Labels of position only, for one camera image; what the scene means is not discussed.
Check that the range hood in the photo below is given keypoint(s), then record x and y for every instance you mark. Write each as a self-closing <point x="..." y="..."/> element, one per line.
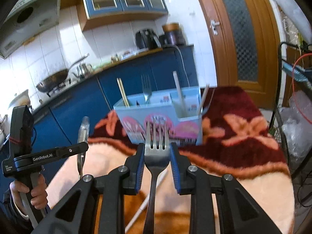
<point x="27" y="19"/>

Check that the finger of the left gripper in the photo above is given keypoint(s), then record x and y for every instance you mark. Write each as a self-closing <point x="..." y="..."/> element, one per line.
<point x="49" y="156"/>

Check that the brown lidded pot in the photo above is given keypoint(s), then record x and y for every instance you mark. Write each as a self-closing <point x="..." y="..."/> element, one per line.
<point x="173" y="34"/>

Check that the clear plastic bag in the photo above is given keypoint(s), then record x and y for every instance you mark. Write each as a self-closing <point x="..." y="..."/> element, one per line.
<point x="296" y="126"/>

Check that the white plastic fork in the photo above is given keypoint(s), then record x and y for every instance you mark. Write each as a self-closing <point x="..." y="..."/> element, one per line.
<point x="203" y="98"/>

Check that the plush floral table cloth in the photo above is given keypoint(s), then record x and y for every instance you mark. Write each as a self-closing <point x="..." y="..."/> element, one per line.
<point x="235" y="141"/>

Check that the black air fryer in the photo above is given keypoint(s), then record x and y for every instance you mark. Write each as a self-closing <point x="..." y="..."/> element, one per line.
<point x="147" y="39"/>

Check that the blue chopsticks box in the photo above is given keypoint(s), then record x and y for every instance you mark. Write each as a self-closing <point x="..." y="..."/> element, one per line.
<point x="164" y="110"/>

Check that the steel fork centre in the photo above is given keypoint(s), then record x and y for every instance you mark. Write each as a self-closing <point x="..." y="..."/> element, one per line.
<point x="146" y="87"/>

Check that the black wok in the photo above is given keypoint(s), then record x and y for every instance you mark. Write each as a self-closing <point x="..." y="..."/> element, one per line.
<point x="51" y="82"/>

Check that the left hand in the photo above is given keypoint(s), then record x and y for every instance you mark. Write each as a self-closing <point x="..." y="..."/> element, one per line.
<point x="38" y="193"/>

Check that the white chopstick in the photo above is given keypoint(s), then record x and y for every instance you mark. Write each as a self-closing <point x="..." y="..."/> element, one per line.
<point x="180" y="95"/>
<point x="144" y="204"/>

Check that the steel fork with long handle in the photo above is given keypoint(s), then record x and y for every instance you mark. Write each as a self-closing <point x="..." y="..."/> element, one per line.
<point x="156" y="160"/>

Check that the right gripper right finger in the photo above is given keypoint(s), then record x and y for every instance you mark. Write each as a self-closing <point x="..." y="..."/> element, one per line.
<point x="194" y="181"/>

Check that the black wire rack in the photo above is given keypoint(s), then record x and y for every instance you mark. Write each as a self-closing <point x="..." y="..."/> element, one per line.
<point x="302" y="78"/>

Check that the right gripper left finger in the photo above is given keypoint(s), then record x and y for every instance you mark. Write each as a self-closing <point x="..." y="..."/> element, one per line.
<point x="123" y="180"/>

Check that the wooden door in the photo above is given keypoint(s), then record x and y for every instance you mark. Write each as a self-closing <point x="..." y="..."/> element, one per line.
<point x="245" y="38"/>

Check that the steel kettle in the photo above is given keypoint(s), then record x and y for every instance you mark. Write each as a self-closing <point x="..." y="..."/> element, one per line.
<point x="83" y="71"/>

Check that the blue upper wall cabinet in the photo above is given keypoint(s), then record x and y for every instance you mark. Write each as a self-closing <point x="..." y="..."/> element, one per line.
<point x="96" y="13"/>

